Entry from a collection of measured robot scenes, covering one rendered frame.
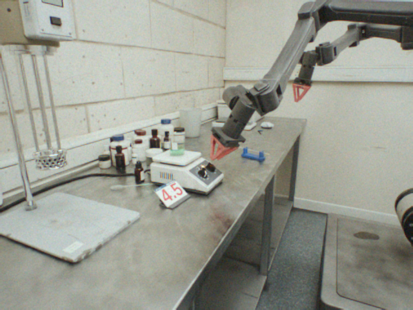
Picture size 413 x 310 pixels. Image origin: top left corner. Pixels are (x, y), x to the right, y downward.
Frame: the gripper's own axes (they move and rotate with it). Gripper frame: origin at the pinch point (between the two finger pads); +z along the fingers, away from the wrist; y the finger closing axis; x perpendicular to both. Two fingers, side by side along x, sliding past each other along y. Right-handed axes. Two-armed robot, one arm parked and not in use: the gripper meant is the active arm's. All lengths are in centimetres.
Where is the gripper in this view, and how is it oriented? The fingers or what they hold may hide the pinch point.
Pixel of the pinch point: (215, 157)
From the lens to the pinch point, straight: 85.0
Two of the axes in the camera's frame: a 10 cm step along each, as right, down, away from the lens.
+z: -4.5, 7.7, 4.5
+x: 6.0, 6.4, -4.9
